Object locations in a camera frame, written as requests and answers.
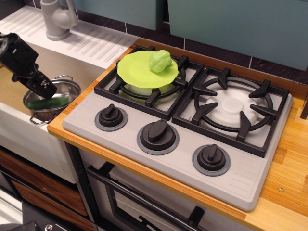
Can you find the white toy sink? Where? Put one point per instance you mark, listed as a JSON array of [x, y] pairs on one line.
[[87, 52]]

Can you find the grey toy faucet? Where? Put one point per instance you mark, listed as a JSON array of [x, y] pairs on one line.
[[58, 21]]

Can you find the dark green toy pickle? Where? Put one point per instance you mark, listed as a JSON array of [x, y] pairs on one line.
[[46, 104]]

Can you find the light green toy cauliflower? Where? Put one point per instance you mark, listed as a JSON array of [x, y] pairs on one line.
[[159, 60]]

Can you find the toy oven door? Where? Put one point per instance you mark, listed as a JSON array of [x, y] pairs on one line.
[[136, 204]]

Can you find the black right stove knob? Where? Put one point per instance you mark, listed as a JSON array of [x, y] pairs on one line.
[[211, 160]]

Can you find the grey toy stove top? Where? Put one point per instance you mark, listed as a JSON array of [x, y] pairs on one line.
[[239, 186]]

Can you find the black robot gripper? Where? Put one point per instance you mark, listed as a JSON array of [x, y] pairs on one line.
[[19, 58]]

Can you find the black oven door handle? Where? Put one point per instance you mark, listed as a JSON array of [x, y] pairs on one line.
[[189, 225]]

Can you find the lime green plastic plate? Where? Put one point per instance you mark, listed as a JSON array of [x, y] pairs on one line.
[[134, 70]]

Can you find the black middle stove knob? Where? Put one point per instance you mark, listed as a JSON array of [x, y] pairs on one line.
[[158, 138]]

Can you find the small stainless steel pot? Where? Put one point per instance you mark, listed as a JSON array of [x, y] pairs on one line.
[[66, 87]]

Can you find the black left stove knob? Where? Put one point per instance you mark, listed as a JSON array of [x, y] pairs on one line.
[[111, 118]]

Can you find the wooden drawer fronts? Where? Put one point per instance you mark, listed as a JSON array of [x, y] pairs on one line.
[[45, 190]]

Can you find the black right burner grate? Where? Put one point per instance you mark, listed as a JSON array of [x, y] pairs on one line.
[[235, 110]]

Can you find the black stove knob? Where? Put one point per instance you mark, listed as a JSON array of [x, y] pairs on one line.
[[158, 138], [111, 118], [211, 160]]

